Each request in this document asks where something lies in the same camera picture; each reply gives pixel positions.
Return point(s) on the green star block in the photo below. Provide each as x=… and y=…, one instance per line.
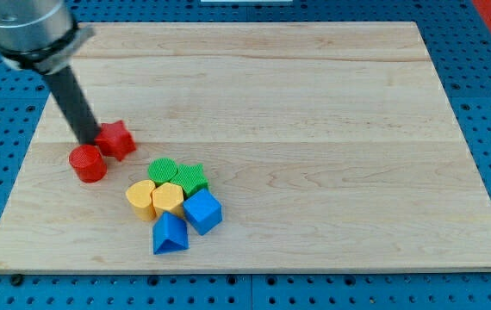
x=190, y=178

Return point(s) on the blue triangular prism block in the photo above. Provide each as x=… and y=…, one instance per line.
x=169, y=234

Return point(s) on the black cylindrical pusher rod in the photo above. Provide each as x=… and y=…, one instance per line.
x=68, y=95

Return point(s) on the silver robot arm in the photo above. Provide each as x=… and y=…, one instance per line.
x=42, y=36

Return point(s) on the yellow heart block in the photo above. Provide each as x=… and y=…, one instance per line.
x=139, y=197

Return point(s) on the wooden board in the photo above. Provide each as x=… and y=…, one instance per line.
x=331, y=146

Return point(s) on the green cylinder block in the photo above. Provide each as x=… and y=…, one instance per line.
x=162, y=170

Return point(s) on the blue cube block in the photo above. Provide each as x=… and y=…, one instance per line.
x=203, y=211

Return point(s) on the yellow pentagon block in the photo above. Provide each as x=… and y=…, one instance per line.
x=168, y=198

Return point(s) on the red cylinder block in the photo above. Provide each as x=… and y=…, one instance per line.
x=87, y=162

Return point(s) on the red star block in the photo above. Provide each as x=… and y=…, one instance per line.
x=114, y=140

